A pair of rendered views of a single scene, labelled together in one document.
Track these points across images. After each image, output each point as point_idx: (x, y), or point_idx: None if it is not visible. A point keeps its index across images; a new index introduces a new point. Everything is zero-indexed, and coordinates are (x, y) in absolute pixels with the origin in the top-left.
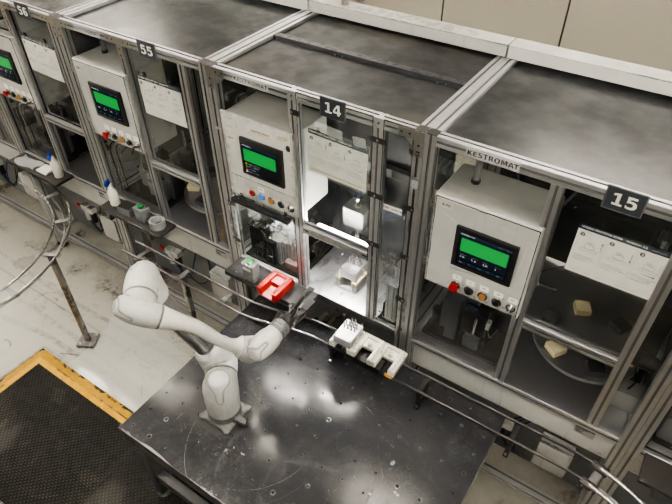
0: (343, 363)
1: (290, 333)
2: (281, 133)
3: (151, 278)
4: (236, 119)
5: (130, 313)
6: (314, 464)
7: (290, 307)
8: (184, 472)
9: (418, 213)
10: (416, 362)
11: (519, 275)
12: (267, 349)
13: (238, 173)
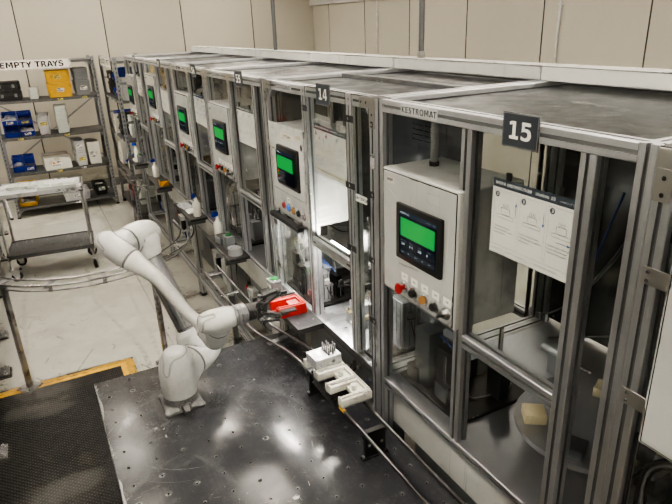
0: (320, 399)
1: (291, 363)
2: (297, 132)
3: (142, 229)
4: (275, 127)
5: (104, 243)
6: (219, 468)
7: (257, 296)
8: (108, 431)
9: (377, 199)
10: (396, 421)
11: (448, 262)
12: (212, 321)
13: (277, 185)
